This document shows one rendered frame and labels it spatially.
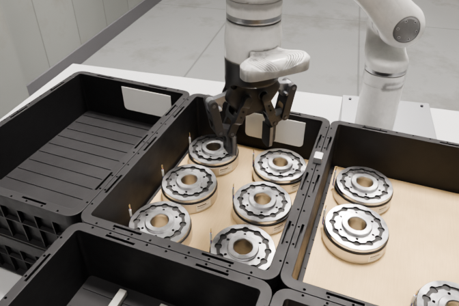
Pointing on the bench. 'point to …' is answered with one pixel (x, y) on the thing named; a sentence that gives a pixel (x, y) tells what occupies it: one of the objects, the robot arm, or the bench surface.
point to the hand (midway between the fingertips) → (249, 141)
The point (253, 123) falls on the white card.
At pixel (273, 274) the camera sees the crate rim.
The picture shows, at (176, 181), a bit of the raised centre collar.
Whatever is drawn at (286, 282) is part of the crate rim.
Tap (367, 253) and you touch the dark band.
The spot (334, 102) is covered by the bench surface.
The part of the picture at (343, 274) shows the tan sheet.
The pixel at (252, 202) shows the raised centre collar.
